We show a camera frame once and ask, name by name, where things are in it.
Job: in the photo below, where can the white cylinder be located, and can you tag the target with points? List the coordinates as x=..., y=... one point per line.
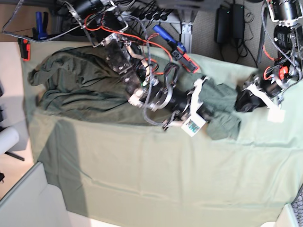
x=9, y=137

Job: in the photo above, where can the black power adapter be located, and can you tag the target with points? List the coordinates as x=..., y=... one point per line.
x=222, y=25
x=238, y=22

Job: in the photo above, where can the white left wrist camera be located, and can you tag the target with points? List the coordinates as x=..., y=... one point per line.
x=276, y=115

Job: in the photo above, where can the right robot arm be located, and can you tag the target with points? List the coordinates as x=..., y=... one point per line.
x=105, y=25

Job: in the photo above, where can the blue orange clamp tool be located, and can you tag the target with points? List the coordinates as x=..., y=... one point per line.
x=178, y=50

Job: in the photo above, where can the black power adapter right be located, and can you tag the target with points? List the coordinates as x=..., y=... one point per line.
x=238, y=22

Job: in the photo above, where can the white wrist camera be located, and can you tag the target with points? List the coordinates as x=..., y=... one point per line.
x=193, y=124
x=276, y=115

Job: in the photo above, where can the red black table clamp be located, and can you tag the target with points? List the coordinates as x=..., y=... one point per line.
x=25, y=49

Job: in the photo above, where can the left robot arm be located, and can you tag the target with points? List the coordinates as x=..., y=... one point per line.
x=280, y=24

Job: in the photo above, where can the black power adapter left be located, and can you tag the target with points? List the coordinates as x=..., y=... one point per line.
x=222, y=25

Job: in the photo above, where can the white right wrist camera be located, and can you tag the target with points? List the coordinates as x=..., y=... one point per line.
x=193, y=124

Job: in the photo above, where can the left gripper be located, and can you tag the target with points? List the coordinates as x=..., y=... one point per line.
x=258, y=92

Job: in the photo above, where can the white power strip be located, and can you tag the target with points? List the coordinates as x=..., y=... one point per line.
x=163, y=16

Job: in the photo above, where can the green T-shirt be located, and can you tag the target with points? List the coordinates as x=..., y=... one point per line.
x=79, y=84

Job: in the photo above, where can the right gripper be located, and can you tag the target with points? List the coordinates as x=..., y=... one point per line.
x=193, y=106

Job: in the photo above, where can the light green table cloth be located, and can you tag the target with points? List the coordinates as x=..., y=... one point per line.
x=138, y=176

